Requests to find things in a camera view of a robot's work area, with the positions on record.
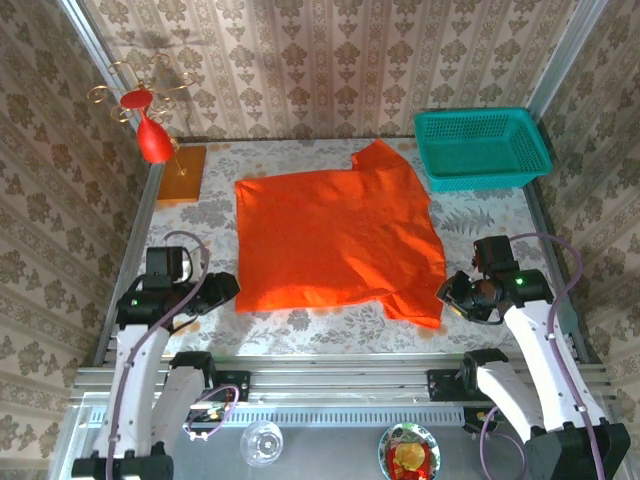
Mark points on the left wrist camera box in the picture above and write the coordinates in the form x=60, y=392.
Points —
x=162, y=261

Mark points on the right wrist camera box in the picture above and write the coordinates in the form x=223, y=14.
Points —
x=494, y=251

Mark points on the orange t-shirt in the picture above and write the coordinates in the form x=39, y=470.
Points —
x=340, y=240

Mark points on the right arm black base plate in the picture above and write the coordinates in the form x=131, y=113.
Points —
x=440, y=385

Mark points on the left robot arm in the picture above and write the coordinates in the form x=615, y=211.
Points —
x=135, y=360

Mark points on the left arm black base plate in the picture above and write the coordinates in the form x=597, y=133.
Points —
x=235, y=385

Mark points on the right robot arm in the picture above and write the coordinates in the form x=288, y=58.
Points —
x=530, y=350

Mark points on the floral table mat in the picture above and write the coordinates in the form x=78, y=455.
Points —
x=330, y=330

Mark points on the orange wooden base board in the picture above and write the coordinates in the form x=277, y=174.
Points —
x=182, y=185

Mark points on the aluminium rail beam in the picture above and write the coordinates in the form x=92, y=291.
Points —
x=340, y=382

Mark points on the clear drinking glass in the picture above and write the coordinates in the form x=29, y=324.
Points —
x=261, y=444

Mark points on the patterned bowl with food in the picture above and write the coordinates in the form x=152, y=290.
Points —
x=409, y=452

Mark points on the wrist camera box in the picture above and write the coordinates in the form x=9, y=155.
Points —
x=494, y=251
x=162, y=261

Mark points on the red goblet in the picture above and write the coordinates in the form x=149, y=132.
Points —
x=150, y=142

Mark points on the teal plastic basket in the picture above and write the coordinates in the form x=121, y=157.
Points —
x=480, y=145

